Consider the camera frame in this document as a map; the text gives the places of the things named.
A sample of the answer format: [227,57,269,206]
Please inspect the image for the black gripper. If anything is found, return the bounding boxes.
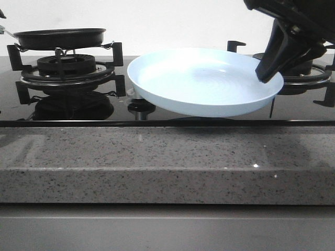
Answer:
[244,1,334,83]

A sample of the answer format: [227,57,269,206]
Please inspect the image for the light blue plate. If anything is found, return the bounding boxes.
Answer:
[127,48,284,118]

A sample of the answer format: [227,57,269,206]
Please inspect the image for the black frying pan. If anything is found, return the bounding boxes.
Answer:
[13,28,106,51]

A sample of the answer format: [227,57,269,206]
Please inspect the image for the right black pan support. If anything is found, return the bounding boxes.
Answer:
[226,40,335,108]

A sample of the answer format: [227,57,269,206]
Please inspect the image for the black pan support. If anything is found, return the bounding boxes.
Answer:
[226,40,335,108]
[7,42,125,104]

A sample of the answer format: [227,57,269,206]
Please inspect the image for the left silver stove knob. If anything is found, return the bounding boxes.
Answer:
[126,88,143,99]

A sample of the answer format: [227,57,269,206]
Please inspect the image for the left black pan support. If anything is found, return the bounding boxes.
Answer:
[7,42,125,104]

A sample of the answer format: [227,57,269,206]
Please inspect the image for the left black gas burner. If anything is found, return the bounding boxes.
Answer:
[37,54,96,76]

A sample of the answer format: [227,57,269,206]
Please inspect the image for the black glass cooktop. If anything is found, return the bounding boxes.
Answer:
[1,55,334,127]

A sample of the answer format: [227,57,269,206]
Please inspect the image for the grey cabinet front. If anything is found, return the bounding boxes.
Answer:
[1,204,334,250]

